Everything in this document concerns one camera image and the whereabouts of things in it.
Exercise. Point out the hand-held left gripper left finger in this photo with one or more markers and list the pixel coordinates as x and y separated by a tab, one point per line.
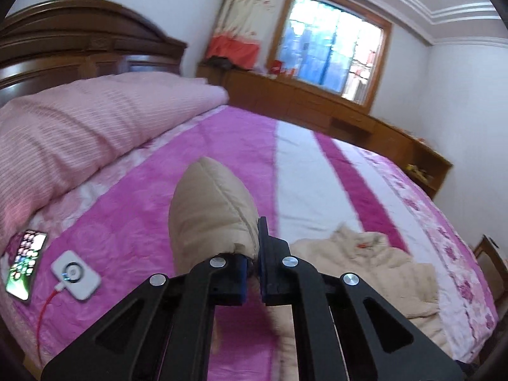
238	281

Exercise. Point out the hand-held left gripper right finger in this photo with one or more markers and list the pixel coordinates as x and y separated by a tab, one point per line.
262	272

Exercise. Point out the beige down jacket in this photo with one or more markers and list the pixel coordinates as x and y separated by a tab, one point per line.
210	214

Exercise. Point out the magenta striped blanket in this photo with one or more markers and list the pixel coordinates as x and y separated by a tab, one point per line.
238	143

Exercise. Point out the white power bank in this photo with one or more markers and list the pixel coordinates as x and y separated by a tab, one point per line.
75	274

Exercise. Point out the long wooden cabinet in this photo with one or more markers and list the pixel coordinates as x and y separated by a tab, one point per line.
301	103

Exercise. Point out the small shelf trinkets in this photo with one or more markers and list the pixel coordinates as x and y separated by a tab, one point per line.
418	170

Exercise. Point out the red boxes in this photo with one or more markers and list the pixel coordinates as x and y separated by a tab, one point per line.
280	68

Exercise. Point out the smartphone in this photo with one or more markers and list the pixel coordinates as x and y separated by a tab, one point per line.
26	262

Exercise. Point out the pink quilt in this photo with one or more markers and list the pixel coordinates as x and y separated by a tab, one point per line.
79	135

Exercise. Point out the wooden chair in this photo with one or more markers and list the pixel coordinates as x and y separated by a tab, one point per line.
486	252

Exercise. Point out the wooden framed window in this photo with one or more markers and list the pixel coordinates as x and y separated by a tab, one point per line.
329	43

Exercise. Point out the floral curtain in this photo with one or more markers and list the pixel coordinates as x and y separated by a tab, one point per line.
246	16

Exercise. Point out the dark wooden headboard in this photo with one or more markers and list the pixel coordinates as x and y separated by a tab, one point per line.
79	35

